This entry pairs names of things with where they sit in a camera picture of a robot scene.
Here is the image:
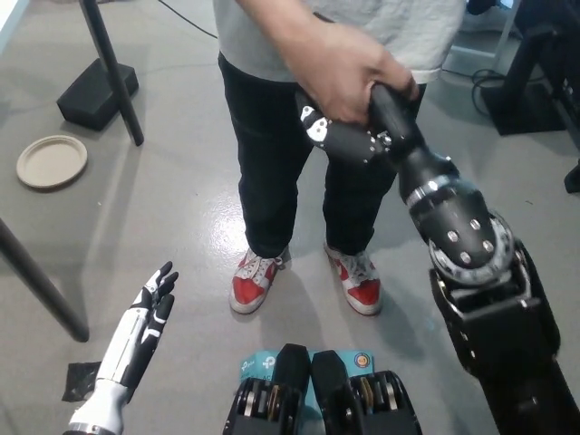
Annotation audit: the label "robot left arm silver ring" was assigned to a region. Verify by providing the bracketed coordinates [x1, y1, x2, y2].
[63, 423, 126, 435]

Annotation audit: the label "beige paper plate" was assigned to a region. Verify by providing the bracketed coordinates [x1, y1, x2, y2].
[15, 134, 89, 190]

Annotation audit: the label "black block stand base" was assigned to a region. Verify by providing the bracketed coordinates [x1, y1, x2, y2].
[56, 58, 140, 132]

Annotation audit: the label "black equipment stand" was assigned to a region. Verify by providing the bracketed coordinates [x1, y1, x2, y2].
[479, 22, 580, 137]

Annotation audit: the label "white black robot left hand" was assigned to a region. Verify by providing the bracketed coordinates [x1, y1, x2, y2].
[67, 261, 180, 430]

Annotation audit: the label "thin black floor cable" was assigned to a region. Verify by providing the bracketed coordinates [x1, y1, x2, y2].
[158, 0, 219, 40]

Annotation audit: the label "person grey shirt black trousers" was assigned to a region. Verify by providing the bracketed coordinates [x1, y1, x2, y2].
[212, 0, 468, 258]

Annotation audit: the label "black cable bundle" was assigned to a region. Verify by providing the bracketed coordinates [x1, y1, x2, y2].
[469, 67, 511, 120]

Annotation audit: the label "black foot at edge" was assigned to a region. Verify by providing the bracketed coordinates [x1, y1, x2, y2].
[563, 156, 580, 195]

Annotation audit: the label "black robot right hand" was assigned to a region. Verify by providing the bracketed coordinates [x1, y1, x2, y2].
[294, 83, 459, 200]

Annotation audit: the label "red white sneaker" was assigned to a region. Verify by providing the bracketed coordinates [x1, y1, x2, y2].
[229, 246, 290, 314]
[324, 243, 383, 316]

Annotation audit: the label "black slanted pole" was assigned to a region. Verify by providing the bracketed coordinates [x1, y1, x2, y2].
[79, 0, 145, 147]

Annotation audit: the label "person's bare right hand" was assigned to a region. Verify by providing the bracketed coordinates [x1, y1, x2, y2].
[289, 22, 421, 127]

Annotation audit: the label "white metal frame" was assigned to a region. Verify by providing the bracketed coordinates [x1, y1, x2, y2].
[441, 0, 521, 73]

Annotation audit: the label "black table leg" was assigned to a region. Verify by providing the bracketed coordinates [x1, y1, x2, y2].
[0, 217, 91, 343]

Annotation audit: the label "black floor tape patch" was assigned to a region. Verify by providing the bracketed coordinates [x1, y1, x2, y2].
[62, 361, 103, 403]

